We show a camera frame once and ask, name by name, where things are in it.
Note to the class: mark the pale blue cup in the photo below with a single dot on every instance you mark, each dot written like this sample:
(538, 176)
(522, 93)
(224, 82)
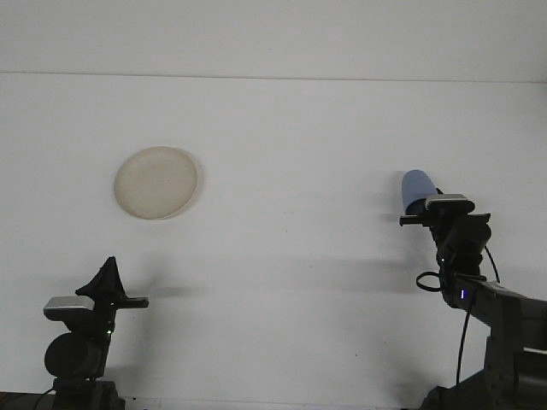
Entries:
(416, 185)

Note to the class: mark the pale round plate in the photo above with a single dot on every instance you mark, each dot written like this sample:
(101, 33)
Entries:
(156, 183)

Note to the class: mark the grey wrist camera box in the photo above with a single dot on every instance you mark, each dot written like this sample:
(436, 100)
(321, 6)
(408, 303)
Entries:
(448, 201)
(68, 305)

